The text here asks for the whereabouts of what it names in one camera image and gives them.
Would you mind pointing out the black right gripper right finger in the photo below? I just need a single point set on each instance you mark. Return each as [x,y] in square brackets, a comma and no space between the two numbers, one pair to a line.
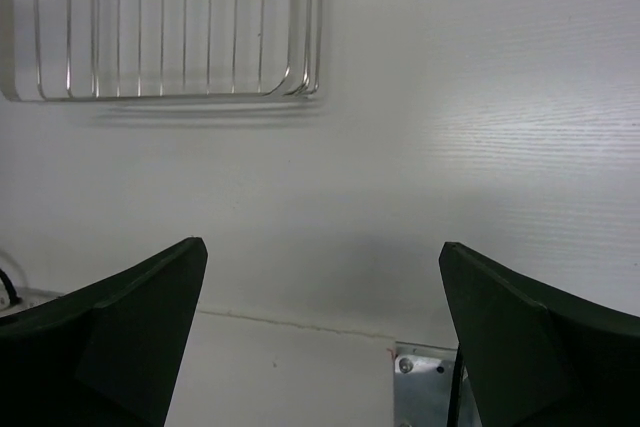
[537,355]

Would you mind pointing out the metal wire dish rack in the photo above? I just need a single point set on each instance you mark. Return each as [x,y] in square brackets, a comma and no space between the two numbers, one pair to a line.
[161,51]

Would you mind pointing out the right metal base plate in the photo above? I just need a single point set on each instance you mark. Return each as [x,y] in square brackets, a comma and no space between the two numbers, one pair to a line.
[423,377]

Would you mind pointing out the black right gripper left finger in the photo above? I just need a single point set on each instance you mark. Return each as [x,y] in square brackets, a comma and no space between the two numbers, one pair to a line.
[107,354]

